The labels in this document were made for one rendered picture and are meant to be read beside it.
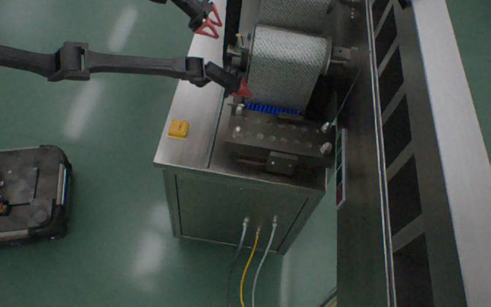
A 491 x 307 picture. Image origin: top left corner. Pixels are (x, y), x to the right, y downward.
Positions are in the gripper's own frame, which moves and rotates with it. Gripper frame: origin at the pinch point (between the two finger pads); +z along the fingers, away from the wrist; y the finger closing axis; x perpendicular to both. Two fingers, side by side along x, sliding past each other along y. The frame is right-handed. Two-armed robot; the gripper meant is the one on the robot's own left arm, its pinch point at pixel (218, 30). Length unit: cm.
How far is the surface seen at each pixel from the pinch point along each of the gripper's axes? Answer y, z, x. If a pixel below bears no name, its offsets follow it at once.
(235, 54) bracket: -2.9, 12.5, -4.9
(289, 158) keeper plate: 26.7, 42.0, -0.1
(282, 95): 5.1, 32.5, 1.6
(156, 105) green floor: -62, 45, -133
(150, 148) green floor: -26, 49, -129
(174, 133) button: 19.0, 14.8, -35.9
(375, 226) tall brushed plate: 64, 27, 39
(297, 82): 4.9, 30.4, 10.2
